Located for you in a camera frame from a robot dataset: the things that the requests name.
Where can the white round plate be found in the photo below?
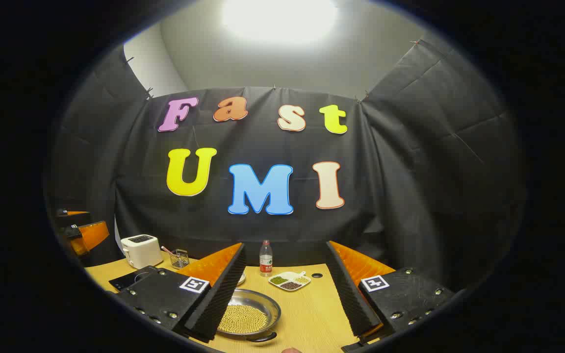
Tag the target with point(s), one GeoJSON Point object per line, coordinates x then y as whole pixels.
{"type": "Point", "coordinates": [241, 279]}

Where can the small pile of yellow beans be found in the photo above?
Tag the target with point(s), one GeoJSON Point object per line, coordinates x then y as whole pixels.
{"type": "Point", "coordinates": [302, 280]}

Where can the pile of dark red beans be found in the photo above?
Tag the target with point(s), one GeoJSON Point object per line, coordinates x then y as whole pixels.
{"type": "Point", "coordinates": [291, 285]}

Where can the black backdrop cloth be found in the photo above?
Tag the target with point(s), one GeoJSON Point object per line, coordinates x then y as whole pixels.
{"type": "Point", "coordinates": [410, 171]}

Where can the large ceiling light panel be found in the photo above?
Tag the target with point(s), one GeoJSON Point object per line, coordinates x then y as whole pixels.
{"type": "Point", "coordinates": [280, 19]}

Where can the white divided dish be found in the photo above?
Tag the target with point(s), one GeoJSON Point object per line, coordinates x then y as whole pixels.
{"type": "Point", "coordinates": [290, 280]}

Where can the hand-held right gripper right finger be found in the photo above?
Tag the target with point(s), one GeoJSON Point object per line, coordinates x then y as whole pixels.
{"type": "Point", "coordinates": [348, 299]}

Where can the pile of soybeans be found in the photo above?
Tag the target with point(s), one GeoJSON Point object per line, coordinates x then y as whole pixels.
{"type": "Point", "coordinates": [243, 318]}

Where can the pile of green beans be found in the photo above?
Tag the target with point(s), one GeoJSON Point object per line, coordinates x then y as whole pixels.
{"type": "Point", "coordinates": [278, 280]}

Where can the black induction cooktop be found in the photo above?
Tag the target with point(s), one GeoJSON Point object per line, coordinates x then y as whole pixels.
{"type": "Point", "coordinates": [128, 280]}

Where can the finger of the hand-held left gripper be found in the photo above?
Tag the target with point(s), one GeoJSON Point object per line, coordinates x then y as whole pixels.
{"type": "Point", "coordinates": [91, 235]}
{"type": "Point", "coordinates": [74, 214]}

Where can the pink stick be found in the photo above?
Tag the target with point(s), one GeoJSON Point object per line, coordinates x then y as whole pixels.
{"type": "Point", "coordinates": [166, 249]}

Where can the clear water bottle red label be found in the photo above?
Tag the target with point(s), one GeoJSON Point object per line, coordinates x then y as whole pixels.
{"type": "Point", "coordinates": [266, 260]}

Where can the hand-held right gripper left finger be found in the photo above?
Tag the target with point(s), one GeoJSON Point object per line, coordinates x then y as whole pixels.
{"type": "Point", "coordinates": [223, 294]}

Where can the white toaster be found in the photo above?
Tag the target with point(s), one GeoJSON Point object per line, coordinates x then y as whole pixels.
{"type": "Point", "coordinates": [140, 252]}

